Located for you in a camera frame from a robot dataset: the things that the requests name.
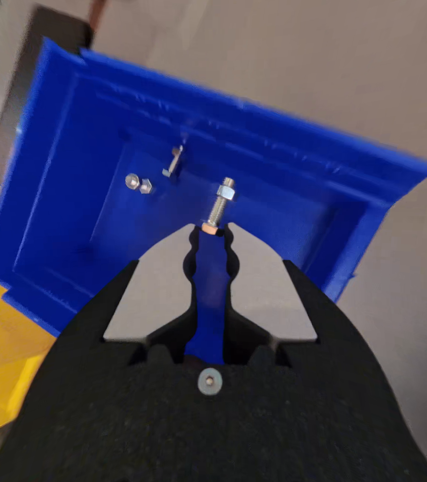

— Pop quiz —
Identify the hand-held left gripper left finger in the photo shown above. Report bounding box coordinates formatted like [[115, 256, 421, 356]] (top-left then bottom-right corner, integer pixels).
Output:
[[102, 223, 200, 364]]

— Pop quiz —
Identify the blue storage bin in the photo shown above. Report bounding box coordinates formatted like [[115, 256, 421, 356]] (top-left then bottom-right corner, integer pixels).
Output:
[[0, 36, 427, 366]]

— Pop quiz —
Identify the black table panel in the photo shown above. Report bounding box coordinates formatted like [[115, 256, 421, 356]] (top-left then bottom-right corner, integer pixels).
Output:
[[0, 6, 93, 185]]

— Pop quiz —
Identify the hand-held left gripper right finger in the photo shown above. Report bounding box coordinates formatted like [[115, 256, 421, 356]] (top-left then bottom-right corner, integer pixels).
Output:
[[222, 222, 319, 364]]

